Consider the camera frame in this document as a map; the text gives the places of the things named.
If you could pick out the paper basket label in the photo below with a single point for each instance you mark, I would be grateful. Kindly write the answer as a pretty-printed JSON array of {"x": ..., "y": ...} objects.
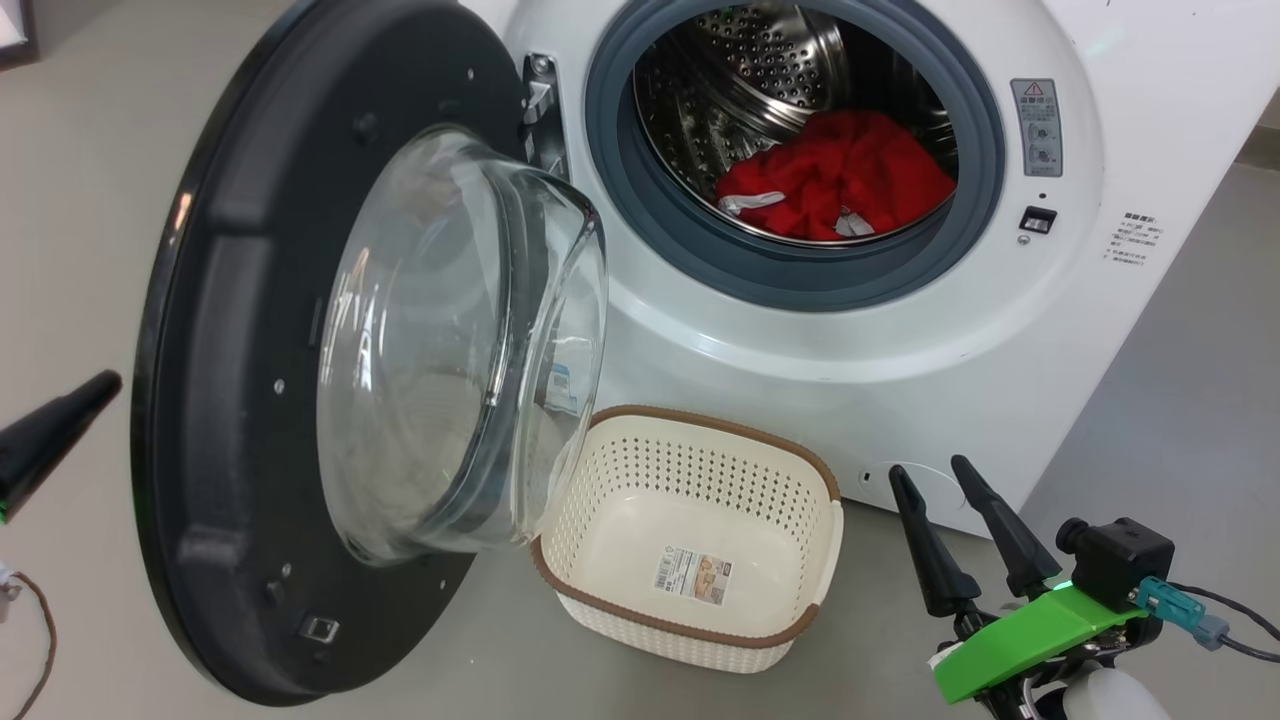
[{"x": 694, "y": 575}]

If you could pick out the dark framed board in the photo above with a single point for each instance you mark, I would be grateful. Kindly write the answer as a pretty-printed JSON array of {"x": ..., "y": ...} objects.
[{"x": 15, "y": 30}]

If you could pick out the blue energy label sticker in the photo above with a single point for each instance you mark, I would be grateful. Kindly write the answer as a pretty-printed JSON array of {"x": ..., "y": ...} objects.
[{"x": 560, "y": 388}]

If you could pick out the grey warning sticker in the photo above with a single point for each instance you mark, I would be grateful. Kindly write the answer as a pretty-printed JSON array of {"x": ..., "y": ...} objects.
[{"x": 1037, "y": 128}]

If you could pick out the stainless steel washer drum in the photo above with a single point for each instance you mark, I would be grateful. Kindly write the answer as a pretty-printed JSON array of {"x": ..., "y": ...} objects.
[{"x": 740, "y": 70}]

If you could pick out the cream perforated laundry basket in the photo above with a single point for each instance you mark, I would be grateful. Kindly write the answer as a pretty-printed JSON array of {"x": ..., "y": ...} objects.
[{"x": 700, "y": 470}]

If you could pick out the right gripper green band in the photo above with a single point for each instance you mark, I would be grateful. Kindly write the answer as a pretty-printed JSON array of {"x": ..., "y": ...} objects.
[{"x": 1030, "y": 645}]

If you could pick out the black door latch socket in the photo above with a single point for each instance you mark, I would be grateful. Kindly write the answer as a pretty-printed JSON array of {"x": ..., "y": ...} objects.
[{"x": 1038, "y": 220}]

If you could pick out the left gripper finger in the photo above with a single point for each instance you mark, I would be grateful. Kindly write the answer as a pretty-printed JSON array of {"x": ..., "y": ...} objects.
[{"x": 50, "y": 435}]

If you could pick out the white front-load washing machine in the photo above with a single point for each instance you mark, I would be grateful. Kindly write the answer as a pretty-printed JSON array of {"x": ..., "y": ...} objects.
[{"x": 900, "y": 360}]

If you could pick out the dark round glass washer door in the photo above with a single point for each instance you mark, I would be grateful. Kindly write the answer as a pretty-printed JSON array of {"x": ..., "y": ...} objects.
[{"x": 250, "y": 300}]

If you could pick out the teal right camera connector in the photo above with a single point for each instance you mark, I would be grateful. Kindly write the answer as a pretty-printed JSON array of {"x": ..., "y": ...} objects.
[{"x": 1180, "y": 610}]

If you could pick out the red white striped shorts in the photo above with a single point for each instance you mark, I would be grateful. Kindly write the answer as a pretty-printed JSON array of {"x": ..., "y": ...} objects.
[{"x": 880, "y": 165}]

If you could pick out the grey rubber door gasket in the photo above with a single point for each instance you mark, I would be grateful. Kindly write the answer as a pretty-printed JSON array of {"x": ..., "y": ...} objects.
[{"x": 620, "y": 170}]

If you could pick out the round white filter cover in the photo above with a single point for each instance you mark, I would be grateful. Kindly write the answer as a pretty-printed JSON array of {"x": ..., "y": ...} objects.
[{"x": 880, "y": 480}]

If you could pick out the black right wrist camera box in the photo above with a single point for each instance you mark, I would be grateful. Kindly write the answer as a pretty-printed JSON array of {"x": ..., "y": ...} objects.
[{"x": 1125, "y": 560}]

